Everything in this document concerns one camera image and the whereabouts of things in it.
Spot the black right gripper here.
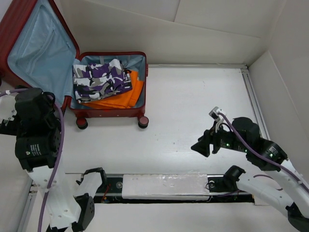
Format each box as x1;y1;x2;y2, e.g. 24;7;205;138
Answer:
190;119;248;156

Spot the orange cloth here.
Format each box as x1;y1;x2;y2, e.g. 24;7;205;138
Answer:
82;71;144;109

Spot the purple camouflage garment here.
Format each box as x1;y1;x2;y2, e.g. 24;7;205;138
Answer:
72;59;133;103

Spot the red hard-shell suitcase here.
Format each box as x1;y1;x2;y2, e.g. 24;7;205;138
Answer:
0;0;149;129

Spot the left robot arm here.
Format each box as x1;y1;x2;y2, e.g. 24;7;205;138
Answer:
0;88;108;232

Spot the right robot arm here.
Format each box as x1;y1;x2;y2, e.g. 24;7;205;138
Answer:
191;114;309;232

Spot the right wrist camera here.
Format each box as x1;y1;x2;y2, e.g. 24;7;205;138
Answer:
209;106;226;120

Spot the aluminium side rail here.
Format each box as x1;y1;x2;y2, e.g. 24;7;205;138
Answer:
241;65;269;139

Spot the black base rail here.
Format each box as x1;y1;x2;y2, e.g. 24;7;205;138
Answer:
94;173;254;204

